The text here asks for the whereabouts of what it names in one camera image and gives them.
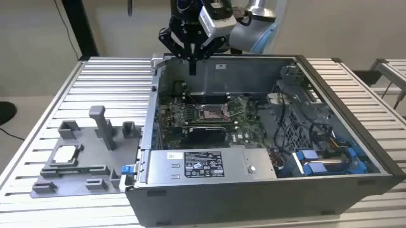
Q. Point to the green motherboard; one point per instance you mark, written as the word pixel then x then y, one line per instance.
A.
pixel 250 128

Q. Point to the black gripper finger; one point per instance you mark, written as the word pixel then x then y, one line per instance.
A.
pixel 171 45
pixel 211 48

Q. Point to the aluminium slat side table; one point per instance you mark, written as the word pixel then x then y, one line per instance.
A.
pixel 394 71

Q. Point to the CPU socket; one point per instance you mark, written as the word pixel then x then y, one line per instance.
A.
pixel 211 112

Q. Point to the silver CPU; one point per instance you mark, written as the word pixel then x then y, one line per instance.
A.
pixel 64 153

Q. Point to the black metal post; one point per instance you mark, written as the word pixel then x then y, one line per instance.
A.
pixel 79 26

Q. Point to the silver power supply unit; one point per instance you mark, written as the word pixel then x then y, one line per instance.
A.
pixel 162 168

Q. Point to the black chair base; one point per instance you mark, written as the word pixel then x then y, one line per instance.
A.
pixel 5 111

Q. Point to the blue disk carrier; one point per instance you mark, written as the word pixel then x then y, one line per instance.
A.
pixel 307 155
pixel 315 168

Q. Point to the grey PC case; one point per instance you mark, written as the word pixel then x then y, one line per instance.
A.
pixel 222 204

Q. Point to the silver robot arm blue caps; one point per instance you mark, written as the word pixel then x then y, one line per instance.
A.
pixel 244 35

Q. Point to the grey parts rack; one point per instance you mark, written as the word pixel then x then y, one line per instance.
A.
pixel 92 147

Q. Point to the blue case latch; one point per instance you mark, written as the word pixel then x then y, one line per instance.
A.
pixel 126 170

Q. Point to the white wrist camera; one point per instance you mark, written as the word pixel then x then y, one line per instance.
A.
pixel 219 26

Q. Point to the metal disk bay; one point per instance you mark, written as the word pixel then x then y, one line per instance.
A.
pixel 295 128

